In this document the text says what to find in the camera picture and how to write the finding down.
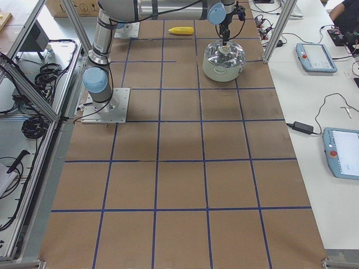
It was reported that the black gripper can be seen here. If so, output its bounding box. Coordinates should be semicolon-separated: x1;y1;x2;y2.
219;0;245;45

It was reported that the glass pot lid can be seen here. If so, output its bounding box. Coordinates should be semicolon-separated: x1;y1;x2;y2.
204;40;246;68

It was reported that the yellow corn cob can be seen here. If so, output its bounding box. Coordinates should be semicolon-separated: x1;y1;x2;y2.
168;26;194;36

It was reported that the pale green cooking pot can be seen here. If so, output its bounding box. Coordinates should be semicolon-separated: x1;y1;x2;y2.
202;40;246;82

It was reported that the black circuit box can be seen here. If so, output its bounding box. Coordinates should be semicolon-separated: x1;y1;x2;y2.
327;27;356;47

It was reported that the black power adapter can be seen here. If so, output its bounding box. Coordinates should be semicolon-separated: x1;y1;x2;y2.
286;121;314;135

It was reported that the blue teach pendant tablet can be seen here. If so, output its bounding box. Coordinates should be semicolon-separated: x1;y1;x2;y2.
323;128;359;180

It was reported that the aluminium frame post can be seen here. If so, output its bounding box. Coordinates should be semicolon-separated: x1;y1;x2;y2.
263;0;297;63

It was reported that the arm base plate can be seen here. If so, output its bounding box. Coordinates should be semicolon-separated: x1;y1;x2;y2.
114;22;140;39
80;88;130;124

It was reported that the black cable bundle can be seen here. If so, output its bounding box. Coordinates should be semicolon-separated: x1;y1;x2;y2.
21;115;50;139

